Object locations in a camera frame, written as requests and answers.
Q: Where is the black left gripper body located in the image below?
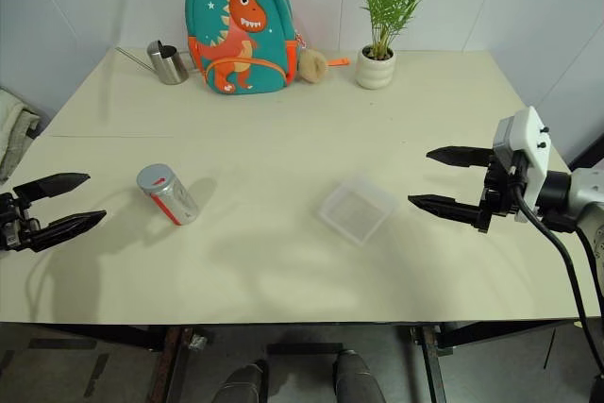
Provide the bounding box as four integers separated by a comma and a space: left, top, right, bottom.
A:
0, 191, 40, 252

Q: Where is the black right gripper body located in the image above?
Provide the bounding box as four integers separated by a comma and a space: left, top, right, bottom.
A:
477, 147, 531, 234

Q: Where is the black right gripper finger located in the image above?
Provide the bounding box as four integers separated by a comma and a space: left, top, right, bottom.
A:
426, 145, 495, 170
407, 193, 483, 227

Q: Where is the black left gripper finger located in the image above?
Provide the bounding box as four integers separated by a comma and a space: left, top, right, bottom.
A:
12, 173, 92, 201
28, 210, 108, 254

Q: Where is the clear plastic container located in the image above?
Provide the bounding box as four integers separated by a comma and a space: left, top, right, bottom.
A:
316, 174, 400, 247

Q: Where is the silver red can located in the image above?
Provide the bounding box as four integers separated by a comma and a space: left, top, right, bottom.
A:
136, 163, 200, 227

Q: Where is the grey white cloth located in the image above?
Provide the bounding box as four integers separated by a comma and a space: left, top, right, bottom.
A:
0, 87, 42, 182

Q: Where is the white ribbed plant pot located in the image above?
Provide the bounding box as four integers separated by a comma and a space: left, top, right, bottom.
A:
355, 44, 397, 91

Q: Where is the stainless steel watering can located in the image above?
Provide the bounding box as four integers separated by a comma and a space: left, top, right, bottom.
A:
115, 39, 191, 86

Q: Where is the dark rounded right foot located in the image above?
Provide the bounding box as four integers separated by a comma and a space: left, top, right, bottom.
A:
331, 348, 388, 403

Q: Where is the dark rounded foot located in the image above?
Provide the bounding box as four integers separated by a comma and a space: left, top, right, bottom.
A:
210, 359, 270, 403
331, 348, 388, 403

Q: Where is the dark rounded left foot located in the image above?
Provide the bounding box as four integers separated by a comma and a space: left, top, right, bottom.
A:
210, 359, 270, 403

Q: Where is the teal dinosaur backpack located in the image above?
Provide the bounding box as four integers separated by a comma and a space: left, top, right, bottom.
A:
184, 0, 300, 95

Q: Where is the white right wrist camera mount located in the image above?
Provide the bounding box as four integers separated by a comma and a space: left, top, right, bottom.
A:
492, 106, 551, 224

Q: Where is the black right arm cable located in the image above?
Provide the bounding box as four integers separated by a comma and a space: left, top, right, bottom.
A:
510, 164, 604, 403

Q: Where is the beige plush keychain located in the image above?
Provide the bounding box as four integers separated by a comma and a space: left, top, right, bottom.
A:
298, 47, 329, 84

